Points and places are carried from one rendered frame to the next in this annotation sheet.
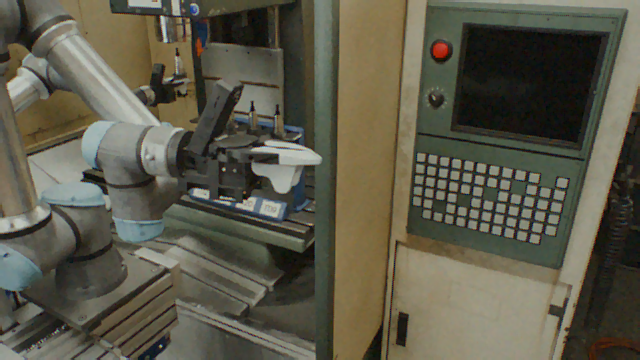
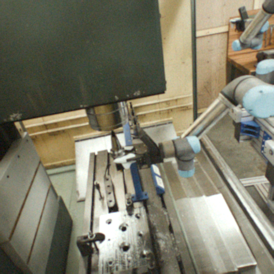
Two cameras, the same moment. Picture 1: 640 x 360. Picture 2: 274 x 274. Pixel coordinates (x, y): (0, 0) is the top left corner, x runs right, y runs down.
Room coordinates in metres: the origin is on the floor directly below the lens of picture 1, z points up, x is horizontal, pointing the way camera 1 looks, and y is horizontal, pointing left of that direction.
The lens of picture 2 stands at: (2.35, 1.32, 1.91)
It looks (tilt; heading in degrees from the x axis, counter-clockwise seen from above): 32 degrees down; 242
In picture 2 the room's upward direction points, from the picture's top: 11 degrees counter-clockwise
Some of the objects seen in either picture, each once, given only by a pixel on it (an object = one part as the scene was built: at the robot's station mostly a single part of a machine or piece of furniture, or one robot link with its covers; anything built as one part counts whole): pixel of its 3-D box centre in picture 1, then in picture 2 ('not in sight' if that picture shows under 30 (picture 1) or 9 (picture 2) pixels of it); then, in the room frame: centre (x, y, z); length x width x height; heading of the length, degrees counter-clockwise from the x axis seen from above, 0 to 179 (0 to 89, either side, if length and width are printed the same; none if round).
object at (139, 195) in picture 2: not in sight; (135, 178); (1.93, 0.46, 1.05); 0.10 x 0.05 x 0.30; 153
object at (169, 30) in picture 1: (173, 25); (106, 107); (2.05, 0.59, 1.57); 0.16 x 0.16 x 0.12
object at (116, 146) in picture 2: (178, 64); (115, 142); (2.05, 0.58, 1.41); 0.04 x 0.04 x 0.07
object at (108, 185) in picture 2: not in sight; (109, 193); (2.06, 0.35, 0.93); 0.26 x 0.05 x 0.06; 68
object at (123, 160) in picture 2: not in sight; (125, 162); (2.04, 0.62, 1.32); 0.09 x 0.03 x 0.06; 166
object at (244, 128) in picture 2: not in sight; (250, 129); (1.05, 0.54, 0.98); 0.09 x 0.09 x 0.09; 59
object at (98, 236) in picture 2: not in sight; (92, 241); (2.28, 0.60, 0.97); 0.13 x 0.03 x 0.15; 153
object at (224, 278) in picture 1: (169, 265); (197, 204); (1.60, 0.59, 0.70); 0.90 x 0.30 x 0.16; 63
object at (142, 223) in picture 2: not in sight; (124, 240); (2.15, 0.68, 0.96); 0.29 x 0.23 x 0.05; 63
